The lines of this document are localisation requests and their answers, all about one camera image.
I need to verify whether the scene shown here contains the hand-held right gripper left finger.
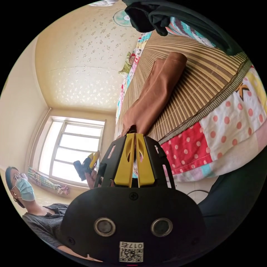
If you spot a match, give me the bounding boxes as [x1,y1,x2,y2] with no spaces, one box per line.
[114,133,136,187]

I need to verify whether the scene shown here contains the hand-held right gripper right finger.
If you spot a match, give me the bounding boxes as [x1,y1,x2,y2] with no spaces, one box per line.
[136,133,155,188]

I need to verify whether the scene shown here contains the brown pants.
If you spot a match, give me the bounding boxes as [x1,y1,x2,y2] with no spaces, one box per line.
[116,51,188,140]

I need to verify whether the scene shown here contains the person's left hand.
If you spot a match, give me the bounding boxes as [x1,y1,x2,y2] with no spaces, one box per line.
[85,170,103,189]

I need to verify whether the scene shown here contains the window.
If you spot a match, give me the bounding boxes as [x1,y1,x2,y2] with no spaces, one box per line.
[29,116,107,188]

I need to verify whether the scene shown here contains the striped curtain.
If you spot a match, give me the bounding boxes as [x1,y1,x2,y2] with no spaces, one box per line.
[28,166,70,196]

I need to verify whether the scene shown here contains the person's body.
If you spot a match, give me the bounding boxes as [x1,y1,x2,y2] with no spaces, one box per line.
[5,166,70,250]

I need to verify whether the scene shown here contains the green leaf print pillow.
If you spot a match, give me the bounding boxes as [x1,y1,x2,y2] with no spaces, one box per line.
[118,51,133,75]

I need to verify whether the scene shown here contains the bed with woven mat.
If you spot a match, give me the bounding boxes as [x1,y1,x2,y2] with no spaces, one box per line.
[115,16,267,184]

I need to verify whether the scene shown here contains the round fan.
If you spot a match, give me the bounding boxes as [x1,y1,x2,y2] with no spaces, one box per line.
[113,9,134,28]

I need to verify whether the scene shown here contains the pile of clothes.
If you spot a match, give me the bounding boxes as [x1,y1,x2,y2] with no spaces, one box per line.
[122,0,249,56]

